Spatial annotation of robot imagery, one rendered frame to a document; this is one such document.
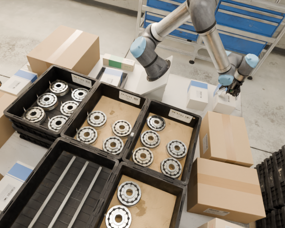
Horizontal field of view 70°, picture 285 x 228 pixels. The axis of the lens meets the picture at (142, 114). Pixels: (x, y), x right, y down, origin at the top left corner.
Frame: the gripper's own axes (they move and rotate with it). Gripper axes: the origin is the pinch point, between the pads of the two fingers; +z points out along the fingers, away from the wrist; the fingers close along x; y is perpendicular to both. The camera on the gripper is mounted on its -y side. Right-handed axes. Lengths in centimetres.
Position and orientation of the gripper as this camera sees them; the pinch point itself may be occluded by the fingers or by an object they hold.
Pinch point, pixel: (225, 97)
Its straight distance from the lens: 154.5
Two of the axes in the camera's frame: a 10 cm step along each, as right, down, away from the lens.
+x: 9.6, 2.8, -0.5
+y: -2.5, 7.5, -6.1
